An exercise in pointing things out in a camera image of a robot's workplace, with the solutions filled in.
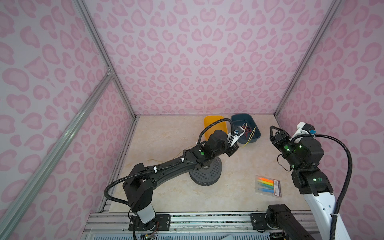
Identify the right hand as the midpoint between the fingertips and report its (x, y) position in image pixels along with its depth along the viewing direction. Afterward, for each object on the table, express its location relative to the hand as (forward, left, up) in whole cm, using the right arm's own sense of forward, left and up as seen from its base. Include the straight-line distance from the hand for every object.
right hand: (272, 127), depth 65 cm
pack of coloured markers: (-13, -7, -36) cm, 39 cm away
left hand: (+1, +12, -8) cm, 15 cm away
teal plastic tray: (+34, +4, -31) cm, 46 cm away
